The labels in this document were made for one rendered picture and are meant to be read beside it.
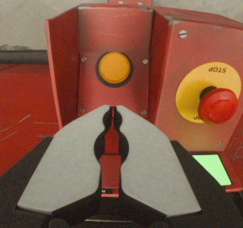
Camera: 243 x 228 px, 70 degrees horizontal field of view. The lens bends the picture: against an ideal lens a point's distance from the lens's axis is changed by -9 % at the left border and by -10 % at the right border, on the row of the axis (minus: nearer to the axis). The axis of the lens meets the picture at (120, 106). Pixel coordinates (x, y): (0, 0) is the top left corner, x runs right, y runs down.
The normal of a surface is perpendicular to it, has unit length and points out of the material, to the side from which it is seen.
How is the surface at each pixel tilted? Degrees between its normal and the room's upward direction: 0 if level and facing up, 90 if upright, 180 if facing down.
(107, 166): 90
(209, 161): 90
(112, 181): 90
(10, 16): 0
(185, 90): 0
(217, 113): 3
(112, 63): 35
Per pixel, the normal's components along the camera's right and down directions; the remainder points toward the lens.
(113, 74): 0.04, -0.01
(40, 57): 0.01, 0.56
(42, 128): 0.07, -0.83
